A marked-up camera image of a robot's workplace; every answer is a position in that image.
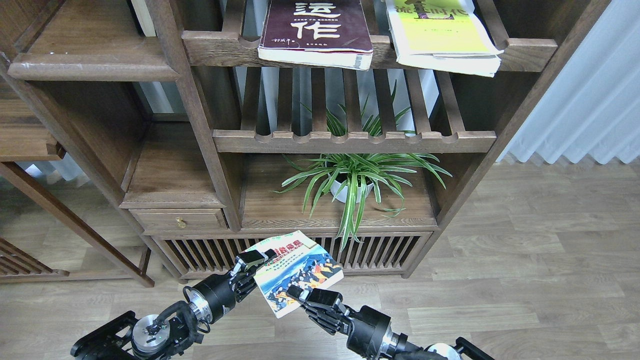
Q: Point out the maroon book white characters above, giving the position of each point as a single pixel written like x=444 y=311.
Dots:
x=325 y=33

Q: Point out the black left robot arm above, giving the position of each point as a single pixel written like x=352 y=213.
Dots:
x=175 y=329

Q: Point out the yellow green book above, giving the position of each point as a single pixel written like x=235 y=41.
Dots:
x=443 y=35

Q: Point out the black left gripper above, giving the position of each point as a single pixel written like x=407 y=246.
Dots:
x=215 y=296

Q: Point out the white plant pot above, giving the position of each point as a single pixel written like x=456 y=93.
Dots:
x=340 y=188

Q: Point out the white curtain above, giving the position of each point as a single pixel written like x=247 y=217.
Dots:
x=592 y=109

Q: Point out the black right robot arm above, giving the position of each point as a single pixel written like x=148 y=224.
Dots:
x=437 y=351

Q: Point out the book with mountain cover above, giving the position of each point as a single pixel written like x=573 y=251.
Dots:
x=301 y=262

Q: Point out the green spider plant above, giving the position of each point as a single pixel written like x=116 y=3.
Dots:
x=384 y=169

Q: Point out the brass drawer knob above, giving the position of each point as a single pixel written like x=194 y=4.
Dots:
x=180 y=223

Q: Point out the dark wooden bookshelf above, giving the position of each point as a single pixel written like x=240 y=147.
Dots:
x=192 y=123

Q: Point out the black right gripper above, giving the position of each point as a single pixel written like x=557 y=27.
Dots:
x=368 y=331

